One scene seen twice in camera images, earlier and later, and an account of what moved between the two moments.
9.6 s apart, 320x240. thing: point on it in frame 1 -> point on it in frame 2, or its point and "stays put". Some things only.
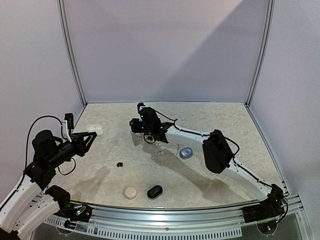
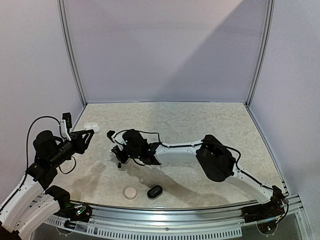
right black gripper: x=136 y=125 -> x=120 y=155
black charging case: x=154 y=192 stays put
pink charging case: x=130 y=193 stays put
